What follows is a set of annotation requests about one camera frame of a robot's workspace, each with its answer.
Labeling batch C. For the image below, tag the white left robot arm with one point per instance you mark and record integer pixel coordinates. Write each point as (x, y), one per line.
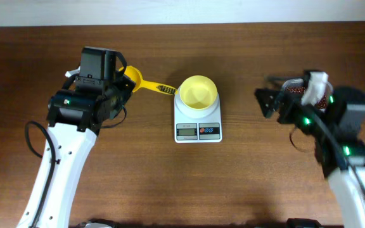
(70, 136)

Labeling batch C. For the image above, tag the white digital kitchen scale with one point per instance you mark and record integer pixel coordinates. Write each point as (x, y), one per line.
(197, 126)

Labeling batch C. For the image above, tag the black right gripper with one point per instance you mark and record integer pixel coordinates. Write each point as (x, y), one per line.
(291, 102)

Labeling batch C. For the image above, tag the yellow plastic bowl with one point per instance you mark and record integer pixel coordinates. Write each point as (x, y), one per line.
(198, 92)

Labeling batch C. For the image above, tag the red adzuki beans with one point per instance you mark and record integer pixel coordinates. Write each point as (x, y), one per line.
(322, 104)

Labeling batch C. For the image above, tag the yellow plastic measuring scoop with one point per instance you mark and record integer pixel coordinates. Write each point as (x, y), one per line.
(136, 76)

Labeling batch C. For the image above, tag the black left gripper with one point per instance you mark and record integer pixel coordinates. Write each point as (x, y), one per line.
(127, 87)

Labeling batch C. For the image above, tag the clear plastic container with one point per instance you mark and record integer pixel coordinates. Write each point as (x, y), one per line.
(301, 82)

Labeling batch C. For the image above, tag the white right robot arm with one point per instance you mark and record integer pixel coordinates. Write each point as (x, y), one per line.
(333, 117)

